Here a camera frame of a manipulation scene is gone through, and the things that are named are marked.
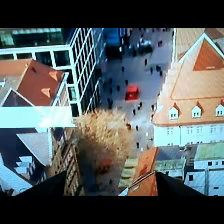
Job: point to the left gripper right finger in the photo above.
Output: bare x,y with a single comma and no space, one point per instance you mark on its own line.
173,186

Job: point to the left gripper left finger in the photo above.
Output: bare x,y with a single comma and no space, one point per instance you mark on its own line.
50,186

